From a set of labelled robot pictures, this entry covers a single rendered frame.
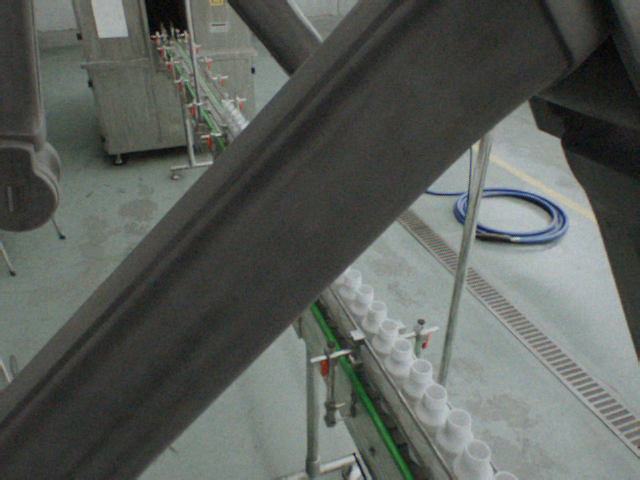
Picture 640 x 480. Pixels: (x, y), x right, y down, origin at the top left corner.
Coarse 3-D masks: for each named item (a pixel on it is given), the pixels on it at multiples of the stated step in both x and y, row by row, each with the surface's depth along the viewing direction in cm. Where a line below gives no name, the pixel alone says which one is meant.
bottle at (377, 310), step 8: (376, 304) 107; (384, 304) 106; (368, 312) 105; (376, 312) 104; (384, 312) 104; (368, 320) 106; (376, 320) 104; (368, 328) 106; (376, 328) 105; (368, 336) 106; (368, 352) 108; (368, 360) 109; (368, 368) 110
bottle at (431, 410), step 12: (432, 384) 87; (432, 396) 89; (444, 396) 86; (420, 408) 88; (432, 408) 86; (444, 408) 87; (420, 420) 87; (432, 420) 86; (444, 420) 86; (432, 432) 87; (420, 444) 90
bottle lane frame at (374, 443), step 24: (192, 96) 291; (216, 144) 238; (312, 312) 131; (312, 336) 136; (336, 384) 123; (360, 384) 109; (360, 408) 109; (360, 432) 112; (384, 432) 99; (384, 456) 100
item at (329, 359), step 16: (192, 80) 286; (208, 80) 289; (224, 96) 251; (192, 112) 250; (208, 112) 252; (208, 128) 211; (224, 128) 212; (208, 144) 214; (224, 144) 215; (400, 320) 108; (352, 336) 105; (416, 336) 111; (336, 352) 106; (352, 352) 106; (416, 352) 113; (352, 368) 108; (352, 400) 112; (352, 416) 114
